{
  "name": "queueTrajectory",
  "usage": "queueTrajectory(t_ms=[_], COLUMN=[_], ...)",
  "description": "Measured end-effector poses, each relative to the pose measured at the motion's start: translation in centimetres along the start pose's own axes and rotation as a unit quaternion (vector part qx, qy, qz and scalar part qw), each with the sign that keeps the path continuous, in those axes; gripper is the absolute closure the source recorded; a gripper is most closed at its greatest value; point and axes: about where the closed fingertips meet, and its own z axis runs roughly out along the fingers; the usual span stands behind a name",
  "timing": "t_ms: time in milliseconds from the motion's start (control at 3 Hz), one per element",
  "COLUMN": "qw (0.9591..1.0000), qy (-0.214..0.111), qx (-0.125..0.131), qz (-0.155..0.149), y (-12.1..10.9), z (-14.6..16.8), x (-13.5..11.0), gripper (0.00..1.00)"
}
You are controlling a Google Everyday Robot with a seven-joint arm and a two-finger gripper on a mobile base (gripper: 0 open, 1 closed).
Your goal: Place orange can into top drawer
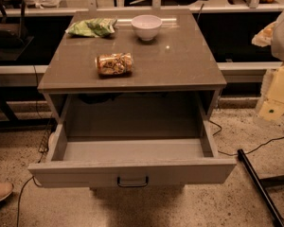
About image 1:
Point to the green chip bag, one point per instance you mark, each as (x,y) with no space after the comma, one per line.
(96,27)

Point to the black metal stand leg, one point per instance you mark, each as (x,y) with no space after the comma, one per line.
(262,185)

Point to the orange soda can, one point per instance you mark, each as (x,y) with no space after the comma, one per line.
(114,64)

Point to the dark chair at left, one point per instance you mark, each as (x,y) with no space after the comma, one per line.
(14,38)

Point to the open grey top drawer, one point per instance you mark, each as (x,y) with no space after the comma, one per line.
(165,136)

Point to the black drawer handle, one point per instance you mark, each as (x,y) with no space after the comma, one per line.
(132,183)

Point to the white bowl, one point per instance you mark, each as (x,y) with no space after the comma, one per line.
(146,27)

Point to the black wire rack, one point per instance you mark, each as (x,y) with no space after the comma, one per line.
(43,147)

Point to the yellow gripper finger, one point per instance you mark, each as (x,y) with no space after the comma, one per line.
(276,92)

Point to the grey cabinet with glossy top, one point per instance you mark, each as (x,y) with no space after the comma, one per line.
(176,60)

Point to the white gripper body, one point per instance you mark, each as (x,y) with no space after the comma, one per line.
(266,84)

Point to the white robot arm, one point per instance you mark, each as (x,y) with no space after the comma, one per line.
(273,35)

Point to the tan shoe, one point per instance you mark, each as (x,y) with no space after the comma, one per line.
(5,190)

